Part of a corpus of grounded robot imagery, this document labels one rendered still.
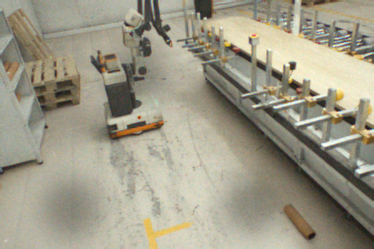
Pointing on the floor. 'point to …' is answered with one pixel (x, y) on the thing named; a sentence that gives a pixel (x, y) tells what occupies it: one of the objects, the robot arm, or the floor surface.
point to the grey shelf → (8, 128)
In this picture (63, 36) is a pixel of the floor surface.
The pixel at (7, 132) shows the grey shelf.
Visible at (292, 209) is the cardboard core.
